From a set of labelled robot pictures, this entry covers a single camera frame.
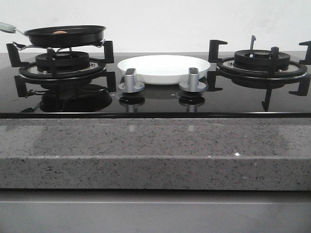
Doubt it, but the white round plate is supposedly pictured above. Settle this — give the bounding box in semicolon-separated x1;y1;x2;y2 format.
118;55;210;85

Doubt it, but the black frying pan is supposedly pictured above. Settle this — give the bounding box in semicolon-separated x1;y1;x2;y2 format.
22;25;106;47

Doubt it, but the black glass cooktop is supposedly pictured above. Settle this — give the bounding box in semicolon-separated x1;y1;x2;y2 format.
0;53;311;118

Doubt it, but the left silver stove knob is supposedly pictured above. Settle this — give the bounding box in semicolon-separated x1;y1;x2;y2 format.
118;68;145;93

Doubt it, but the silver stove knob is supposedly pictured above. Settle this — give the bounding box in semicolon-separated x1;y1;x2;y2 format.
118;68;145;93
179;67;207;93

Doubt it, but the right silver stove knob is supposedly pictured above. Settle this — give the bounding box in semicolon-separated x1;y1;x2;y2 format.
179;67;207;93

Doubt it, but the left black burner head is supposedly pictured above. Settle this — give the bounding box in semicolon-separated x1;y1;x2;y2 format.
35;51;90;72

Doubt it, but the black burner head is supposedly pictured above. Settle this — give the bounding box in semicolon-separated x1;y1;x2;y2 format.
35;51;90;72
233;50;291;72

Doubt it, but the left black burner grate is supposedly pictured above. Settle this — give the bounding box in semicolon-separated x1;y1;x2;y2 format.
6;41;116;97

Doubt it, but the black burner grate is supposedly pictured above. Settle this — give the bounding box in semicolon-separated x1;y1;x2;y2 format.
207;35;311;112
6;41;116;97

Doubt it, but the right black burner head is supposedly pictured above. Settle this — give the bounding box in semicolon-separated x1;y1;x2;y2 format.
233;50;291;72

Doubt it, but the right black burner grate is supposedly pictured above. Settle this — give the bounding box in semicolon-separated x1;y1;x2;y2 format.
207;35;311;112

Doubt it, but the grey cabinet front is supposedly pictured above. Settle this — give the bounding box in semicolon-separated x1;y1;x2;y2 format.
0;191;311;233

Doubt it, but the metal wire pan support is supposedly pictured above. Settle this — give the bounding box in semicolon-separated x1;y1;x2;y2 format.
12;40;106;52

